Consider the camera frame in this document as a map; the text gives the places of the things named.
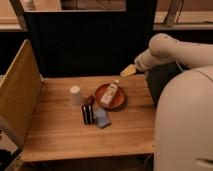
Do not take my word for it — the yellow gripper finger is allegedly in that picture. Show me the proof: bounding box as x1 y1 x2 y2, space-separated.
120 64 136 77

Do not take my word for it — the white ceramic cup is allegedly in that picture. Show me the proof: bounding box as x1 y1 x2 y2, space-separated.
70 85 86 106

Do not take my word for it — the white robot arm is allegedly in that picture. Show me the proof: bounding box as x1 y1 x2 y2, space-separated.
131 33 213 171

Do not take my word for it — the dark right side panel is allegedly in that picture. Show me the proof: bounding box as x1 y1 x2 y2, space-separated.
146 62 183 106

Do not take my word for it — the brown round plate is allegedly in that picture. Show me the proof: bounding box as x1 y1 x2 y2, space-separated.
95 84 126 109

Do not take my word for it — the white small bottle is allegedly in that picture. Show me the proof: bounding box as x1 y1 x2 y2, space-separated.
100 80 119 106

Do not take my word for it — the black back panel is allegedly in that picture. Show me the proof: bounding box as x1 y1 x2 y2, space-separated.
24 0 157 77

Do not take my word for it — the wooden side panel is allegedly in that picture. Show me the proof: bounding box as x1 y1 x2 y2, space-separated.
0 40 42 148

